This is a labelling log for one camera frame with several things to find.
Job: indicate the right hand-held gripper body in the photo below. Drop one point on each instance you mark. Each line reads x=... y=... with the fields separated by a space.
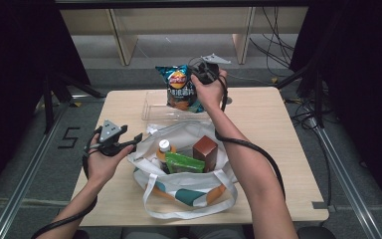
x=210 y=71

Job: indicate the person's left hand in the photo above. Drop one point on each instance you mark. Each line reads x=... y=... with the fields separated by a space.
x=104 y=169

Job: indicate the yellow tape piece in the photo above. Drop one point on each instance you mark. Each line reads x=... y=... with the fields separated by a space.
x=274 y=80
x=76 y=104

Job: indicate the clear plastic box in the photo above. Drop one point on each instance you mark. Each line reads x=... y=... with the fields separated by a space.
x=152 y=106

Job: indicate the person's right hand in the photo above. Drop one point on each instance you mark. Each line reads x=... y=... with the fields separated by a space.
x=212 y=94

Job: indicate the light wooden desk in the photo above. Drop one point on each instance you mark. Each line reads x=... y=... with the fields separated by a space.
x=179 y=20

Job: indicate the bottle with white cap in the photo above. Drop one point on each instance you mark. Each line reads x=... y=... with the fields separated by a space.
x=164 y=145

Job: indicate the grey tape piece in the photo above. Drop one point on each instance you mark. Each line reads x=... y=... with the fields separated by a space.
x=319 y=205

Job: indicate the brown carton box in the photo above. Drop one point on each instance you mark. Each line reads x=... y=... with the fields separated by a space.
x=205 y=149

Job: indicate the aluminium floor rail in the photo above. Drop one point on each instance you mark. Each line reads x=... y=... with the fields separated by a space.
x=23 y=186
x=344 y=186

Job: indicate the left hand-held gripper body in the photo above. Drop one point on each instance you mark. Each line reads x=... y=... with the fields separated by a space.
x=110 y=134

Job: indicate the black metal stand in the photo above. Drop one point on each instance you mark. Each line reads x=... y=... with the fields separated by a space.
x=48 y=106
x=318 y=99

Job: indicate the black curtain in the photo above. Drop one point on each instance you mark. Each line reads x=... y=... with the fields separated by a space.
x=13 y=83
x=361 y=83

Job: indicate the white spotted tote bag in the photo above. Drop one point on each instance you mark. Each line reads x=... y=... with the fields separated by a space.
x=185 y=186

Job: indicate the blue chip bag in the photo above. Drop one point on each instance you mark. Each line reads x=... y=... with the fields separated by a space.
x=179 y=89

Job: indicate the person's grey trousers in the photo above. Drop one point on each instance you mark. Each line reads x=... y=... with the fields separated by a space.
x=212 y=232

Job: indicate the green drink carton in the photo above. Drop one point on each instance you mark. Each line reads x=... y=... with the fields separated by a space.
x=184 y=163

